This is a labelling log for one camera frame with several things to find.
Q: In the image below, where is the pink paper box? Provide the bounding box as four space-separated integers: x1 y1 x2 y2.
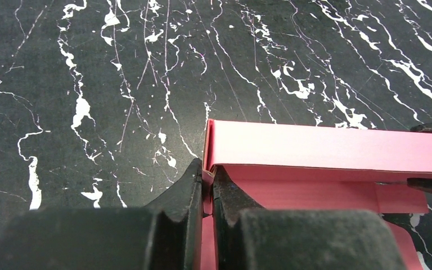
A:
200 119 432 270

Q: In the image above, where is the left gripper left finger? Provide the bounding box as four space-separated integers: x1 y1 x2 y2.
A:
0 158 203 269

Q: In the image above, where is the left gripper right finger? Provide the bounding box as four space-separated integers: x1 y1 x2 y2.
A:
213 168 406 269

